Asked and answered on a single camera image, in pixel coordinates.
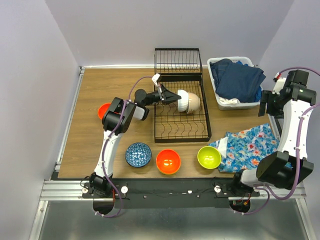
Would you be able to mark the dark blue jeans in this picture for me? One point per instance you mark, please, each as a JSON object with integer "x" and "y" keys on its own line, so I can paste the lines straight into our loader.
{"x": 237, "y": 81}

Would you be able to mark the blue patterned bowl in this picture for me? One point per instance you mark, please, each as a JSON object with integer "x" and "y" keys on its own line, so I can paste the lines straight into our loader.
{"x": 138, "y": 155}

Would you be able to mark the blue floral cloth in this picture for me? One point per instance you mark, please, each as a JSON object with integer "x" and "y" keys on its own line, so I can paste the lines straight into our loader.
{"x": 245, "y": 149}

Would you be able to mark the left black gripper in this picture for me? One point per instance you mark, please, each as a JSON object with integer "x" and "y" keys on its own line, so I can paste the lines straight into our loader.
{"x": 169, "y": 97}

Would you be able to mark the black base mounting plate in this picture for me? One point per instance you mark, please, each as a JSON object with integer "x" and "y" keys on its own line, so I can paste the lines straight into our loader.
{"x": 165, "y": 193}

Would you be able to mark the white bowl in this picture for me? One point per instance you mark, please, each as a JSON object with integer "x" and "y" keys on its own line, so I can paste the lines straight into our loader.
{"x": 194, "y": 103}
{"x": 183, "y": 103}

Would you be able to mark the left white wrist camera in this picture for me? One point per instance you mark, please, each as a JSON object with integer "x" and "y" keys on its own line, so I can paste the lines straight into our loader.
{"x": 156, "y": 79}

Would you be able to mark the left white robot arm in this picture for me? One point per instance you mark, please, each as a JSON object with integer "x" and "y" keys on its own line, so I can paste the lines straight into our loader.
{"x": 116, "y": 122}

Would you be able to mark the orange bowl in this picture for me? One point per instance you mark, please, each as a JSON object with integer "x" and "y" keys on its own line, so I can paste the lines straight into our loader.
{"x": 168, "y": 161}
{"x": 103, "y": 109}

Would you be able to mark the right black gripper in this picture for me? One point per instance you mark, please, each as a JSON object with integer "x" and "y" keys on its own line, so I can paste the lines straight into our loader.
{"x": 267, "y": 96}

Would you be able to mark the lime green bowl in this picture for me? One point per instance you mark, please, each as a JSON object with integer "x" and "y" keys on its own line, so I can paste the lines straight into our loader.
{"x": 209, "y": 157}

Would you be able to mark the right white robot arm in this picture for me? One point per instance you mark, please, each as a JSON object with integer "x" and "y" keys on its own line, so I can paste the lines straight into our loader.
{"x": 292, "y": 101}

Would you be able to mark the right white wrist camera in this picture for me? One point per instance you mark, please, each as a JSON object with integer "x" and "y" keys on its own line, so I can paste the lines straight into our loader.
{"x": 279, "y": 83}

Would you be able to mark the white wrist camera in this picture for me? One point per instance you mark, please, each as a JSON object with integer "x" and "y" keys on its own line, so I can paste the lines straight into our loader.
{"x": 279, "y": 83}
{"x": 156, "y": 79}

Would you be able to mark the white plastic laundry basket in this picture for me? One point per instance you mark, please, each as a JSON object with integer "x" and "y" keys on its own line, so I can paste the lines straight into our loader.
{"x": 236, "y": 59}

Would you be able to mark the orange bowl far left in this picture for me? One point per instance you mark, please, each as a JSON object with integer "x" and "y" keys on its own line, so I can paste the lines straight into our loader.
{"x": 103, "y": 109}

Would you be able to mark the white cloth in basket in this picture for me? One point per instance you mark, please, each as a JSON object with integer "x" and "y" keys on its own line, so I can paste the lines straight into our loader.
{"x": 232, "y": 101}

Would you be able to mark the orange bowl centre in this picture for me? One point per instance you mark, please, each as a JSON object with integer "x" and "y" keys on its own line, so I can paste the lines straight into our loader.
{"x": 168, "y": 161}

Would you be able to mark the black wire dish rack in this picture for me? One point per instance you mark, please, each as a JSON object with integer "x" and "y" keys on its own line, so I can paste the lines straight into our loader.
{"x": 186, "y": 118}

